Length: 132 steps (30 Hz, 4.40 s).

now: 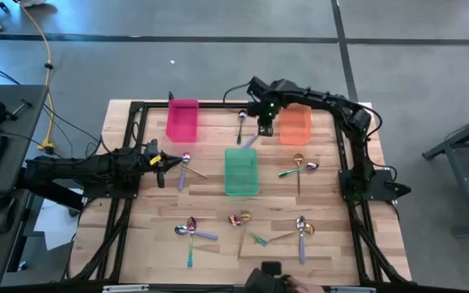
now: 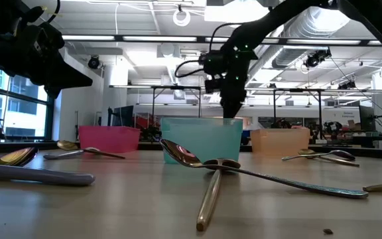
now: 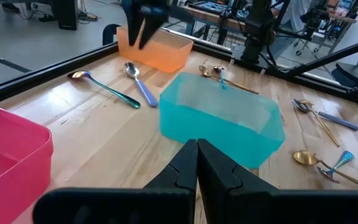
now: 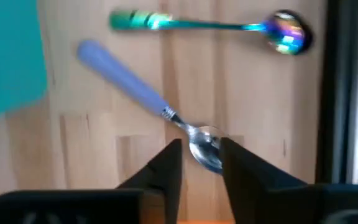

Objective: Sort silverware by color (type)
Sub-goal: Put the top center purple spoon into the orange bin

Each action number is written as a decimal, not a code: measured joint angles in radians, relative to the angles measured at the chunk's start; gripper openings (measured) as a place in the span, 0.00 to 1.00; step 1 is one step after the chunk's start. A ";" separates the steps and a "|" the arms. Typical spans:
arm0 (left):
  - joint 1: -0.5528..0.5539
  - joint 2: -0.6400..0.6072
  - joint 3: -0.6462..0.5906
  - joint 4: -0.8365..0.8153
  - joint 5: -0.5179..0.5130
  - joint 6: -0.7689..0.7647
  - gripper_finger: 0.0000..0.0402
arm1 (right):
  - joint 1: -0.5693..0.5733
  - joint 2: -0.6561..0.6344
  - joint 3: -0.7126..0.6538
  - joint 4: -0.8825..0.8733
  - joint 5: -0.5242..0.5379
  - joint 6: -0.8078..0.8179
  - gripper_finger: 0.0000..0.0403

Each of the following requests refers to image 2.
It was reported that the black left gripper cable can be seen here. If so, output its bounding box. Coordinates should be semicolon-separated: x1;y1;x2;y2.
46;0;62;25

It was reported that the black ceiling camera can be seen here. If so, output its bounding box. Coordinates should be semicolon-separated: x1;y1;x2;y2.
338;80;357;90
87;55;101;70
303;48;332;69

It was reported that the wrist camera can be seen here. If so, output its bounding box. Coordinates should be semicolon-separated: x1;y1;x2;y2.
198;50;227;94
10;0;46;33

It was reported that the white hanging cable ring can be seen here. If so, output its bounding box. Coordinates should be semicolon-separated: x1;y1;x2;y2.
172;8;192;27

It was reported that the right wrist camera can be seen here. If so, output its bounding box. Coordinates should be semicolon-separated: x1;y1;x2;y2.
198;50;227;94

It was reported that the silver ventilation duct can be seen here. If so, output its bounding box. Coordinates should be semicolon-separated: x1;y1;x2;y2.
249;6;351;79

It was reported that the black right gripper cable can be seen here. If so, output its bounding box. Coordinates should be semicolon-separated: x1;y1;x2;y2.
174;22;245;79

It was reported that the silver spoons right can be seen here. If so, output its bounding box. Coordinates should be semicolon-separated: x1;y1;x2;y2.
298;148;361;168

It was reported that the teal green plastic bin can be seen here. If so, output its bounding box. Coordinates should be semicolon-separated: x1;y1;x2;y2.
160;116;244;165

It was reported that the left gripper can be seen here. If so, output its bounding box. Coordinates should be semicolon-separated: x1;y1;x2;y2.
0;23;94;100

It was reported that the orange plastic bin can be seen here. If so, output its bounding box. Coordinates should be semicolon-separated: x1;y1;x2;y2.
250;127;311;157

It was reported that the pink plastic bin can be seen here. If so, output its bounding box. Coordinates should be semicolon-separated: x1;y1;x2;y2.
78;125;141;154

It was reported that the black rig frame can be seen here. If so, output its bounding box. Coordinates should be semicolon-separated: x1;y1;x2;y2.
243;88;326;140
108;84;202;119

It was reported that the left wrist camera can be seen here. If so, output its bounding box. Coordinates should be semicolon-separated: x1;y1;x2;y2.
10;0;46;33

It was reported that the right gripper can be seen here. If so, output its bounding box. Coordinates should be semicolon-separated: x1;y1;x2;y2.
220;42;259;120

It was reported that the rainbow iridescent spoon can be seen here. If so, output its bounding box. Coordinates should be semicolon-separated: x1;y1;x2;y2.
0;146;40;168
159;138;369;200
56;139;126;160

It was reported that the black monitor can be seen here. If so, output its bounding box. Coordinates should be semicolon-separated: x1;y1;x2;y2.
111;105;135;127
359;105;382;149

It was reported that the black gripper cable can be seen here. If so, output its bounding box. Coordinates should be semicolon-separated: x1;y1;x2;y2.
46;0;62;25
174;22;245;79

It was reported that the cluttered workbench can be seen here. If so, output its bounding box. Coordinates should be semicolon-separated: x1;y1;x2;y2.
310;119;382;150

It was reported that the black window frame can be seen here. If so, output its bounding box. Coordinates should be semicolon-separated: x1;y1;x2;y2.
0;62;58;142

